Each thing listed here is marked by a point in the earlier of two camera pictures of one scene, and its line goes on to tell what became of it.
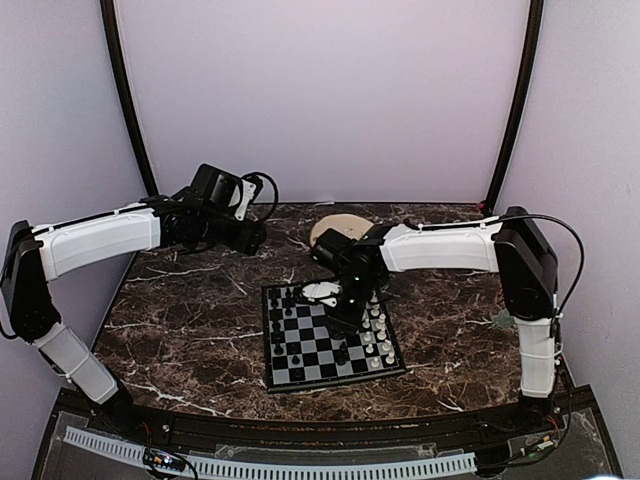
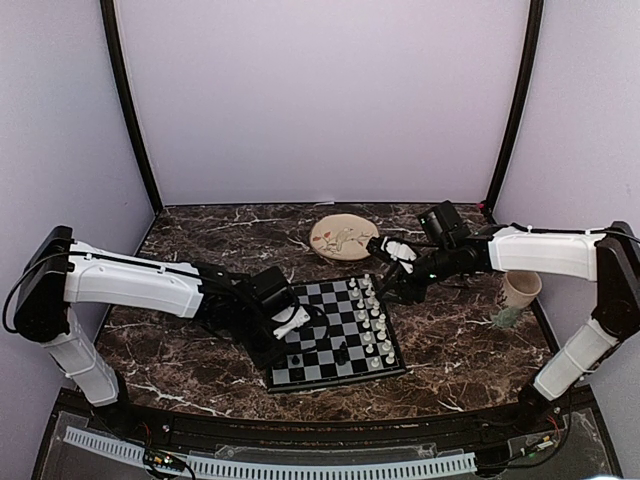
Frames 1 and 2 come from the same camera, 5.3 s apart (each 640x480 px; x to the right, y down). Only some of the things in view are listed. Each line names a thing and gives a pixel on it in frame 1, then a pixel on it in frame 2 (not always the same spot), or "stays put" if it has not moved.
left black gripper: x=250 y=239 → x=275 y=356
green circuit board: x=162 y=459 stays put
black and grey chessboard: x=302 y=352 stays put
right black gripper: x=347 y=323 → x=406 y=287
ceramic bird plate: x=353 y=226 stays put
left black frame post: x=108 y=13 stays put
